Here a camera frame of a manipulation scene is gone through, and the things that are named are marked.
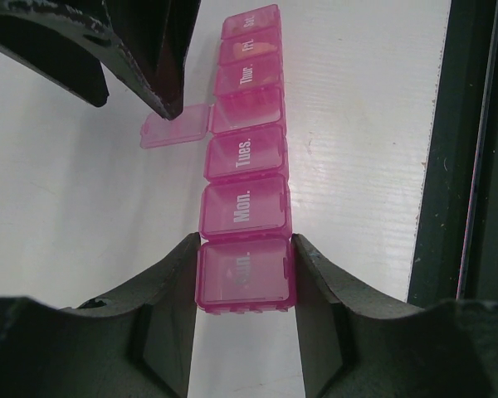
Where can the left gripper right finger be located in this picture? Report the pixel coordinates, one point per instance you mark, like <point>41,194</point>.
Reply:
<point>356,341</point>

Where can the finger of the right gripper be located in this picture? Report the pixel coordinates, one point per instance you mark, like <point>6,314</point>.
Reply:
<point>143,43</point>

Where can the pink weekly pill organizer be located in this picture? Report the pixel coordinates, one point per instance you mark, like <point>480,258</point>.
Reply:
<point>245,261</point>

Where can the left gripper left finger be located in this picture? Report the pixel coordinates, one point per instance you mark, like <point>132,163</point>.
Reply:
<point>135,340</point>

